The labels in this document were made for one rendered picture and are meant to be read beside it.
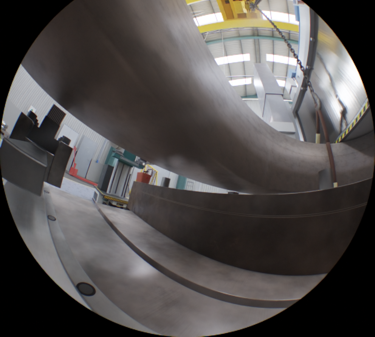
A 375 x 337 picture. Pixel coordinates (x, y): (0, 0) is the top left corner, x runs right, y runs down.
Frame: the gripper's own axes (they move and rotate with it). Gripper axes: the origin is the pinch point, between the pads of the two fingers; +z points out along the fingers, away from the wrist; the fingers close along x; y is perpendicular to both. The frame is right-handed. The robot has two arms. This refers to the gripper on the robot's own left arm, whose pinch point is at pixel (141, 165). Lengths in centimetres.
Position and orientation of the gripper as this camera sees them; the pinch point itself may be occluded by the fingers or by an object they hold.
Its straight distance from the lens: 217.3
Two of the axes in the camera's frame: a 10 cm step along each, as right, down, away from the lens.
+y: 7.9, -0.9, -6.1
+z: -2.0, 9.0, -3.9
